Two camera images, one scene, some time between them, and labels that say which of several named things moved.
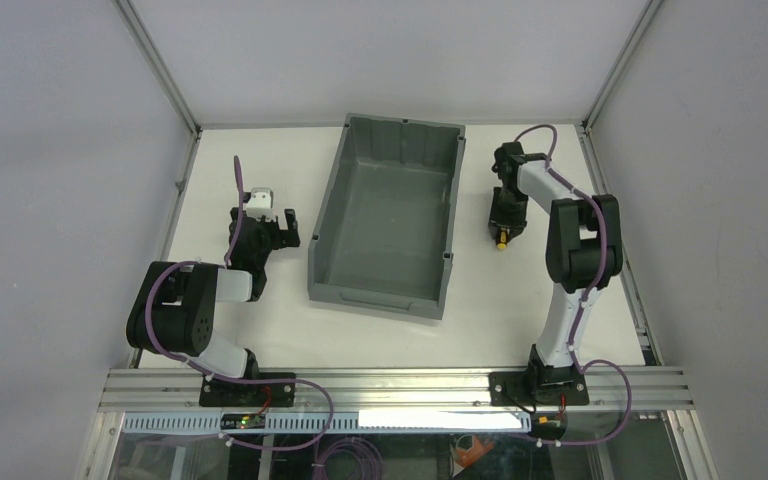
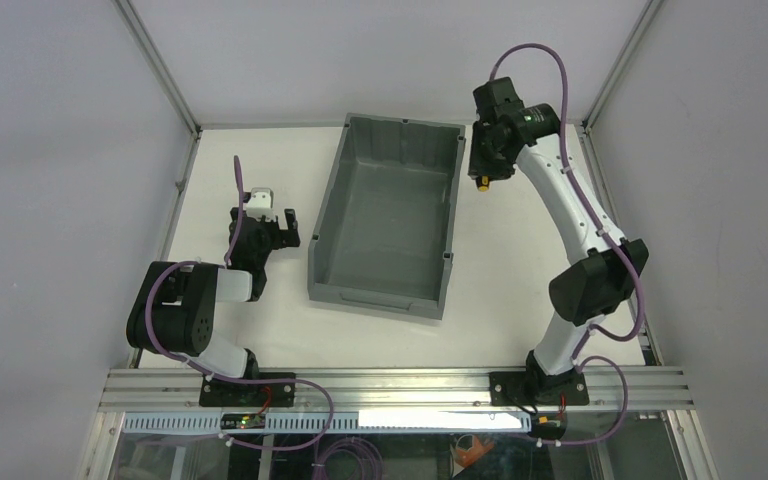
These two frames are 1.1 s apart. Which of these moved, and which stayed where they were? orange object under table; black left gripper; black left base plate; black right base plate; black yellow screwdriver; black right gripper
Moved: black yellow screwdriver; black right gripper
Stayed: black right base plate; black left base plate; black left gripper; orange object under table
